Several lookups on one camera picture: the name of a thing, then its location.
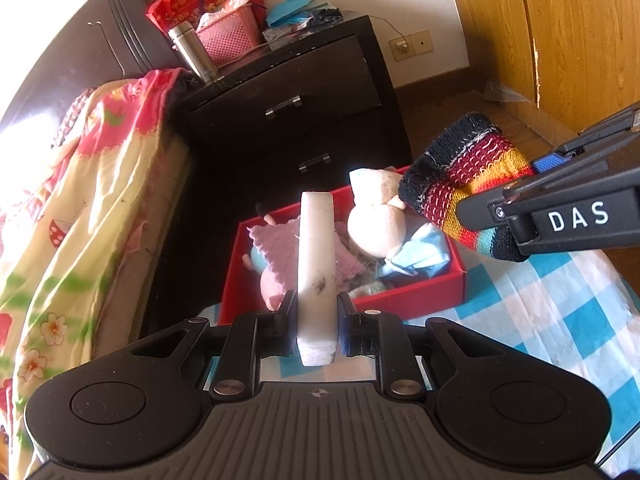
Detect blue white checkered tablecloth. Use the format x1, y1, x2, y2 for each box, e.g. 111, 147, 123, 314
199, 244, 640, 466

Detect light blue cloth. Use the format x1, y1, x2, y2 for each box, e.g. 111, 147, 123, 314
376, 223, 451, 278

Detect pink plastic basket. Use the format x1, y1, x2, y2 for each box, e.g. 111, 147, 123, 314
196, 4, 262, 66

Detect floral bed blanket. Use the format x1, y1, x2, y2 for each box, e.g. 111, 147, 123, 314
1, 68, 190, 479

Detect striped knitted sock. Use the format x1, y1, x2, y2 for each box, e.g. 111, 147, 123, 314
398, 112, 534, 262

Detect pink pig plush toy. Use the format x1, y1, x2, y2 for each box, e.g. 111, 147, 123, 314
241, 214, 299, 311

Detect white sponge block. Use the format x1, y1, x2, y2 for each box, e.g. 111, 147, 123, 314
297, 192, 337, 367

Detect wall power outlet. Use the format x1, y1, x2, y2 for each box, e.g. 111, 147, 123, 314
388, 30, 434, 62

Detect dark wooden nightstand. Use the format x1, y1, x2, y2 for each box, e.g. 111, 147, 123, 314
141, 12, 412, 334

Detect stainless steel thermos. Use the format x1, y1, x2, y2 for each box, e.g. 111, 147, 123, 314
168, 22, 218, 84

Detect blue papers on nightstand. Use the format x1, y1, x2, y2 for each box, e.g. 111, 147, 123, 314
266, 0, 338, 28

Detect red storage box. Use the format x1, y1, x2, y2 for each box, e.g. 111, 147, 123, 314
219, 183, 465, 324

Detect purple towel cloth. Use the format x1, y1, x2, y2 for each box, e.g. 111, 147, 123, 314
246, 218, 381, 294

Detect dark wooden headboard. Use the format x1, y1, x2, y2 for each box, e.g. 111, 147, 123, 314
1, 0, 183, 129

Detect cream plush toy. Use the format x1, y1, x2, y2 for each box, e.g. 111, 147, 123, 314
347, 168, 407, 259

